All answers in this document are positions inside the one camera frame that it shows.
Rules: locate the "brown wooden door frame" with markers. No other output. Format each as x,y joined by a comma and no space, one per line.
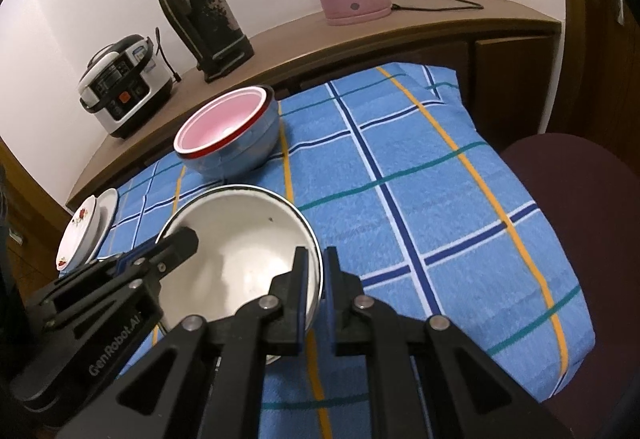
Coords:
35,189

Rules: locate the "white and black rice cooker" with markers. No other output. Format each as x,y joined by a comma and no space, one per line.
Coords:
125,89

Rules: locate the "brown wooden wardrobe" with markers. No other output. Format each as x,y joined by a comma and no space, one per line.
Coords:
595,44

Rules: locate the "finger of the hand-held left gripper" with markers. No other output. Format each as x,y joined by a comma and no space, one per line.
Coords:
75,286
177,246

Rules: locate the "blue plaid cloth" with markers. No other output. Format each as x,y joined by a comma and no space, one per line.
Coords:
425,199

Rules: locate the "white enamel bowl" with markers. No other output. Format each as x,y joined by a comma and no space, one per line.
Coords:
235,249

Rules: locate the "white plate with red roses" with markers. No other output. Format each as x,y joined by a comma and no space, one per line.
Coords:
75,239

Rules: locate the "dark maroon chair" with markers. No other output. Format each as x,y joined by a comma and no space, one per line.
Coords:
590,199

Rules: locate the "tall black thermos flask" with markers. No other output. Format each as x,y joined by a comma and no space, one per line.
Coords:
210,19

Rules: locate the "pink plastic bowl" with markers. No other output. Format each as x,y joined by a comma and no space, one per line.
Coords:
215,124

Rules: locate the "plain white plate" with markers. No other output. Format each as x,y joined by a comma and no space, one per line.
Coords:
107,214

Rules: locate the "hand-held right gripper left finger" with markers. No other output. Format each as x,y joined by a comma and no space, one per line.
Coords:
300,319

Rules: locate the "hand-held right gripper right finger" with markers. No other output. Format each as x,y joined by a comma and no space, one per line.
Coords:
331,314

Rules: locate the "stainless steel bowl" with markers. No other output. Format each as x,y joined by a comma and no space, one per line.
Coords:
250,144

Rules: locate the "brown wooden cabinet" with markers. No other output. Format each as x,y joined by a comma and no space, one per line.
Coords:
350,44

